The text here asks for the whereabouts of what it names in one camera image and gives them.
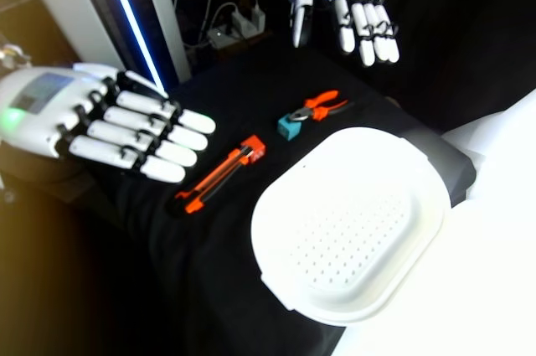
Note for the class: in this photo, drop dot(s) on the orange black utility knife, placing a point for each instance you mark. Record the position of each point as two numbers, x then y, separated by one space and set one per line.
218 180

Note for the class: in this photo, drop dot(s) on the white perforated plastic basket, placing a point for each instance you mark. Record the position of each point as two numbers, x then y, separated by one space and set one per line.
347 226

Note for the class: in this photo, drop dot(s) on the white power strip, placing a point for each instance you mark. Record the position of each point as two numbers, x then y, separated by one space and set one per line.
247 21

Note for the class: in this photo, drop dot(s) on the white column with blue light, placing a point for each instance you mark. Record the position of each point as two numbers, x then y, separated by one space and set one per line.
63 8

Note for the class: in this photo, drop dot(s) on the teal number block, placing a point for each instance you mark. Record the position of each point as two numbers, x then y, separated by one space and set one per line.
291 125

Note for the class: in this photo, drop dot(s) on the black table cloth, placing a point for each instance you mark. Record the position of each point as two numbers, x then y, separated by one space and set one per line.
218 272

